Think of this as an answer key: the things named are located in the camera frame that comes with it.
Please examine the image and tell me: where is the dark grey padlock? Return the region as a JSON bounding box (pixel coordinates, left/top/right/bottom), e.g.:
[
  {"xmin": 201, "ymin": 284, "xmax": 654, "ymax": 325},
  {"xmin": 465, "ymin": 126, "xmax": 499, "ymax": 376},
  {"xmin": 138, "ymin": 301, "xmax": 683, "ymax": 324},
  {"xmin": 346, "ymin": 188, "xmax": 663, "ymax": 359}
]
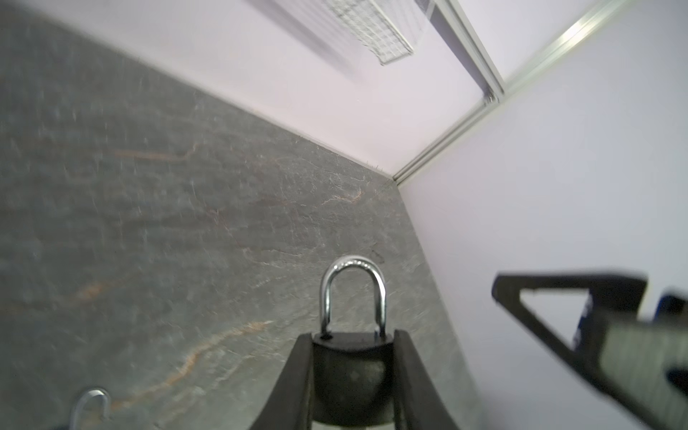
[{"xmin": 313, "ymin": 255, "xmax": 394, "ymax": 428}]

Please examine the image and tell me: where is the blue padlock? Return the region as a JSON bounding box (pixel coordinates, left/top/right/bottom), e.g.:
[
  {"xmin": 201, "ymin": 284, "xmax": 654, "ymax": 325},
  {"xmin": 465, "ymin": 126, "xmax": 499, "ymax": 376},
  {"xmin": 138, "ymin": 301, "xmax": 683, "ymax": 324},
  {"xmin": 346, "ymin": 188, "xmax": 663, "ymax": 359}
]
[{"xmin": 67, "ymin": 387, "xmax": 112, "ymax": 430}]

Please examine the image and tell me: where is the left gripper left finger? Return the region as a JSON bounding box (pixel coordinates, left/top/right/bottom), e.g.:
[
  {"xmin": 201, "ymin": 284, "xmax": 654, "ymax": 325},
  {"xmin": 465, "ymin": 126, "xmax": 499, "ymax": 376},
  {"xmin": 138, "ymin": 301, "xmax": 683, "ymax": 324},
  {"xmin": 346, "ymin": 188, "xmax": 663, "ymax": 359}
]
[{"xmin": 250, "ymin": 333, "xmax": 314, "ymax": 430}]

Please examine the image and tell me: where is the white wire shelf basket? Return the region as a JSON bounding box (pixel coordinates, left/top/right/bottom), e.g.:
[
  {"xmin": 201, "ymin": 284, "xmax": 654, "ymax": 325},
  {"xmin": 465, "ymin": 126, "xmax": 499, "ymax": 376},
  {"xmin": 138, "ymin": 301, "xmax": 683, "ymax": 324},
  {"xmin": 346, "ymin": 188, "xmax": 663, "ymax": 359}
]
[{"xmin": 324, "ymin": 0, "xmax": 435, "ymax": 66}]

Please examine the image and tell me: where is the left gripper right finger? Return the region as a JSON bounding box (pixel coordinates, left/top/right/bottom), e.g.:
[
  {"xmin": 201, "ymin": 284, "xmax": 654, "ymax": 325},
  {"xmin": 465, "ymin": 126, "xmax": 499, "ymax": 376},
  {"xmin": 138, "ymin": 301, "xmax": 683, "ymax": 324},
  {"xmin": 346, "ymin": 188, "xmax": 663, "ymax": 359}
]
[{"xmin": 393, "ymin": 330, "xmax": 459, "ymax": 430}]

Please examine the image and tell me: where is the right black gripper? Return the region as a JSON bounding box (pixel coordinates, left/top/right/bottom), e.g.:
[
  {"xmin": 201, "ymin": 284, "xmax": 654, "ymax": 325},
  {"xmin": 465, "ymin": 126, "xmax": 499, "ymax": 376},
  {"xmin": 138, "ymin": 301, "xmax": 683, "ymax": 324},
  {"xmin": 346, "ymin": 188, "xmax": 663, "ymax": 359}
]
[{"xmin": 492, "ymin": 272, "xmax": 687, "ymax": 429}]

